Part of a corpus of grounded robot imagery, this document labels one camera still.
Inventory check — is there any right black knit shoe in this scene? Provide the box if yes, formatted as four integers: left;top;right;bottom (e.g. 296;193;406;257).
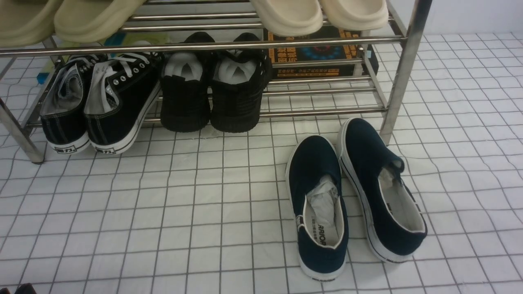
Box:
210;49;273;133

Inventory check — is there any right black canvas sneaker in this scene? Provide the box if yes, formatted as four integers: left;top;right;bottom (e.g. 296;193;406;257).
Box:
83;52;163;155

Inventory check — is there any left black knit shoe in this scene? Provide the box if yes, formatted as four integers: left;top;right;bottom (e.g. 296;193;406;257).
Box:
159;51;217;133

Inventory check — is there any left black canvas sneaker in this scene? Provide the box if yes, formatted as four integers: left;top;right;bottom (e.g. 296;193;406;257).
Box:
40;54;108;156

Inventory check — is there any dark object bottom left corner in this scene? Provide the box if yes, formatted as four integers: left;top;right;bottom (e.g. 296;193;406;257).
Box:
0;283;37;294

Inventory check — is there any black knit shoe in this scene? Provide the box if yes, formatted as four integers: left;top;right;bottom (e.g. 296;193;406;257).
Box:
159;51;217;133
210;49;273;133

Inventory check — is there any silver metal shoe rack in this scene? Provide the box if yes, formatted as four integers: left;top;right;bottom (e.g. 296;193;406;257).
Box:
1;0;432;165

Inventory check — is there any far-right cream slipper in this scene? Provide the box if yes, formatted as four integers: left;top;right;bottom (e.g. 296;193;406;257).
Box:
320;0;389;31

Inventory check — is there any black canvas sneaker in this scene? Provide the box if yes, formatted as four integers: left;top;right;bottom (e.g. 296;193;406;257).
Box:
40;54;108;156
83;52;163;155

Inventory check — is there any navy slip-on shoe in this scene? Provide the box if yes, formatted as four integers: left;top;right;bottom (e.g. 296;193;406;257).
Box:
335;118;428;264
285;135;349;282

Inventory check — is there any black orange printed box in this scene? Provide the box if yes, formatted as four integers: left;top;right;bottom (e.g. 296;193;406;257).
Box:
263;25;360;80

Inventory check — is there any far-left beige slipper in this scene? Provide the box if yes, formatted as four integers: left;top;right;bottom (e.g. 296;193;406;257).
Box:
0;0;63;48

